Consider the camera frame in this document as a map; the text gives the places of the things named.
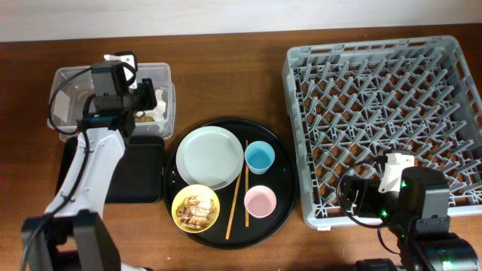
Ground grey plate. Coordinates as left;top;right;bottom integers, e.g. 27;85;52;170
175;126;244;190

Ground pink cup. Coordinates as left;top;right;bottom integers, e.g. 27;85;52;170
244;185;277;218

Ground blue cup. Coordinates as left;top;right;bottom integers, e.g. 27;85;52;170
245;141;276;175

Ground yellow bowl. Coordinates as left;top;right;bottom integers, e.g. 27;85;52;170
171;184;221;233

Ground wooden chopstick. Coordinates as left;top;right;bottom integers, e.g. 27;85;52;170
225;173;242;240
245;139;249;227

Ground food scraps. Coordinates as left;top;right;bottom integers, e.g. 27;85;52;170
176;195;218;231

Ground white napkin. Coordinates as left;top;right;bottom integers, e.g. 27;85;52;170
154;89;166;121

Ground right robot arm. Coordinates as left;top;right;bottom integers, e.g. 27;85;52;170
340;166;481;270

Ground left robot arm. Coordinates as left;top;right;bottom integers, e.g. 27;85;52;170
20;53;157;270

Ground grey dishwasher rack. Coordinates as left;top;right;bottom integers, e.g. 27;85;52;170
282;35;481;230

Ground clear plastic bin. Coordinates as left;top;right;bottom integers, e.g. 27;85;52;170
52;62;175;140

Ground black rectangular tray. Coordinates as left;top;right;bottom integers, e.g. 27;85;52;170
76;135;165;205

